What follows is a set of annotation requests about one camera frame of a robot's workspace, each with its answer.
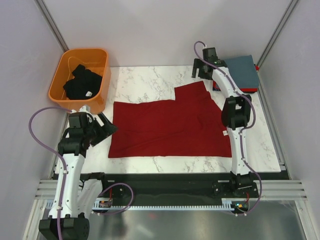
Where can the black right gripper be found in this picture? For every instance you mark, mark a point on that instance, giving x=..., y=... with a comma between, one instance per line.
x=197, y=64

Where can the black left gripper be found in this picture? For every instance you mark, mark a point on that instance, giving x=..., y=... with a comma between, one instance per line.
x=105, y=130

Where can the dark red t shirt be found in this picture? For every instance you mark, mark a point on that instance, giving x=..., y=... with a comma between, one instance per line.
x=188, y=126

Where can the orange plastic laundry basket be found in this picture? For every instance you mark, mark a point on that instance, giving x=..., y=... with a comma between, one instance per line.
x=94, y=59

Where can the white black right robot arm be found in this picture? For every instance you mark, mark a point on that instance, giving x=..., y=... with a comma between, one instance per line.
x=235, y=114

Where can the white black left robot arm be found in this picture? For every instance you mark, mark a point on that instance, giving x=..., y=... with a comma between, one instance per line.
x=68, y=218

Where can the folded grey blue t shirt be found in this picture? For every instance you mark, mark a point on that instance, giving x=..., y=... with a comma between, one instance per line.
x=239, y=61

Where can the black t shirt in basket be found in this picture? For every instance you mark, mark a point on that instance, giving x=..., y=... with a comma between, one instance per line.
x=85, y=84

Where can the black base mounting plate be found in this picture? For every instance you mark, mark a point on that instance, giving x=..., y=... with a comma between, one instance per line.
x=169, y=189

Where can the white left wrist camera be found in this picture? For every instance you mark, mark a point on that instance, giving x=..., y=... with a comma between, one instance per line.
x=86, y=108

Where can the white slotted cable duct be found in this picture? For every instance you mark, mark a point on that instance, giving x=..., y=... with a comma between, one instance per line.
x=225, y=206

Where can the left aluminium frame post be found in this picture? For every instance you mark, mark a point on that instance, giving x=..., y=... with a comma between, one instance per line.
x=52, y=24

